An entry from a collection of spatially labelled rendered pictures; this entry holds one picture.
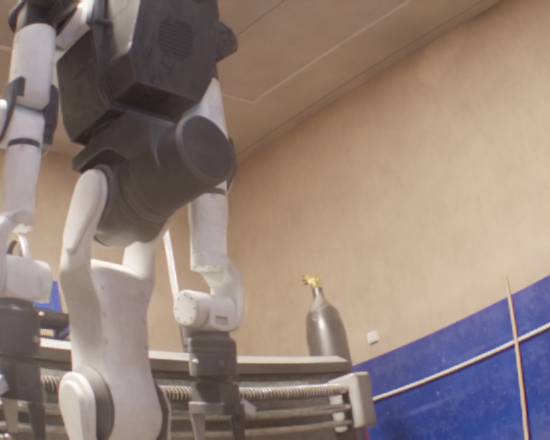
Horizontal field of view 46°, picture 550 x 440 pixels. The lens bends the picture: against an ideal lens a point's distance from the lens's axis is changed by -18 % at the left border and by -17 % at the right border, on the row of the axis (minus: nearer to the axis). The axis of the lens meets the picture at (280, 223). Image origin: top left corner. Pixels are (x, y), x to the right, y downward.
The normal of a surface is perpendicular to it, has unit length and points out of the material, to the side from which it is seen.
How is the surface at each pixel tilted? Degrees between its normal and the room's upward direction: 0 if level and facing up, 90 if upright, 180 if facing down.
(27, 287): 101
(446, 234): 90
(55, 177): 90
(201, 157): 90
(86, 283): 115
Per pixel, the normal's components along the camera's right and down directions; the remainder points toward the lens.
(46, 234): 0.66, -0.39
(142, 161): -0.53, 0.21
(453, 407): -0.72, -0.12
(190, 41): 0.76, -0.12
